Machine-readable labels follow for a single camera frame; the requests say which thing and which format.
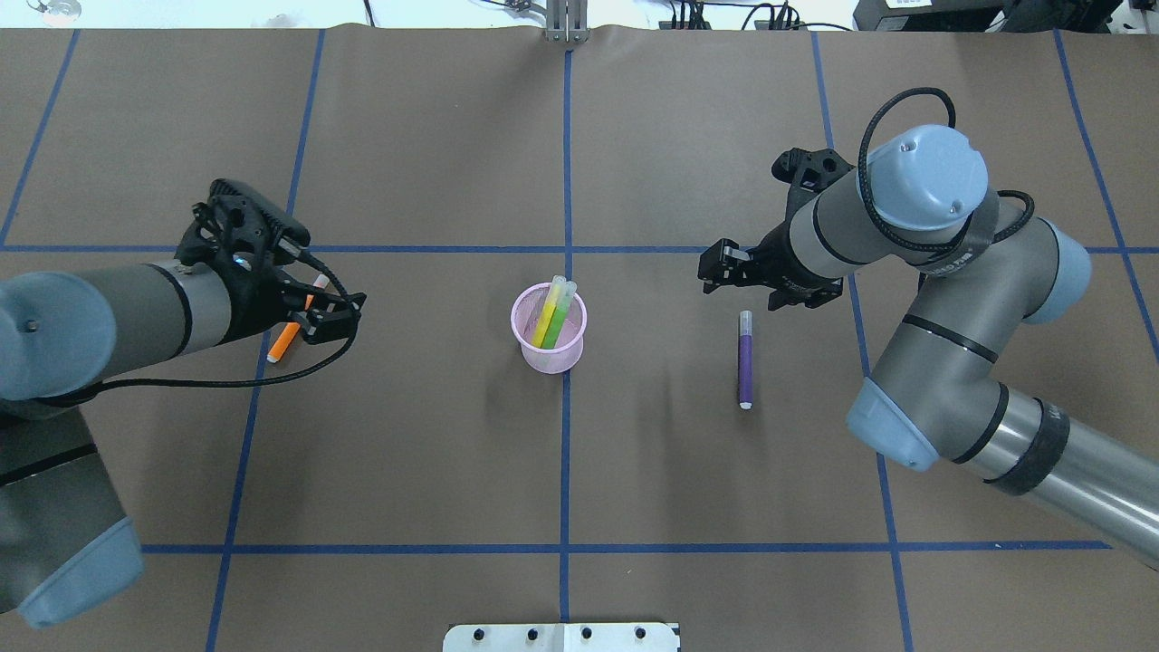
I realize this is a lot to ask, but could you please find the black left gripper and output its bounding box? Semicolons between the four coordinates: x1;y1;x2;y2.
214;254;366;345

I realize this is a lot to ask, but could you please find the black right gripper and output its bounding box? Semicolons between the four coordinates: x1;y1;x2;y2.
698;225;843;312

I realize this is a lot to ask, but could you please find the orange highlighter pen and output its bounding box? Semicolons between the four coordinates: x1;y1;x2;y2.
265;274;330;364

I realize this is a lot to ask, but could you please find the purple highlighter pen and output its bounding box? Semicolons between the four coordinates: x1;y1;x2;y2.
737;310;755;411

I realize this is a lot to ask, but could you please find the yellow highlighter pen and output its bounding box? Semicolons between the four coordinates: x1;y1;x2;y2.
531;274;567;350

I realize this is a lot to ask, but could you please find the green highlighter pen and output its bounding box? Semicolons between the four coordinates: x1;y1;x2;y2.
544;281;577;350

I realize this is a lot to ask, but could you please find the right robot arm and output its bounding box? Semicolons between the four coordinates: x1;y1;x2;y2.
698;125;1156;567

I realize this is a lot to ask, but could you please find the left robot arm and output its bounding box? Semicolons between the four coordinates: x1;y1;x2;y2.
3;254;366;628

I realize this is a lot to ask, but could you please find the pink mesh pen holder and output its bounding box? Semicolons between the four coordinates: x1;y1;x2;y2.
510;276;588;374

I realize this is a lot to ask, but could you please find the black equipment box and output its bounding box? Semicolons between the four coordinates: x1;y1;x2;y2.
853;1;1122;34

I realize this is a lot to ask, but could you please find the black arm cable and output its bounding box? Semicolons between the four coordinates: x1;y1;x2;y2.
86;252;359;391
857;87;1036;254

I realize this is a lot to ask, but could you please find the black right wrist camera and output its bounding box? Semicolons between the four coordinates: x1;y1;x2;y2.
771;148;854;222

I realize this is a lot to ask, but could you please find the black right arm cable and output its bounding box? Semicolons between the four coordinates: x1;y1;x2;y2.
857;87;1036;254

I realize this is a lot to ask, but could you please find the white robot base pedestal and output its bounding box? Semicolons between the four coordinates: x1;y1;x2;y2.
442;622;683;651

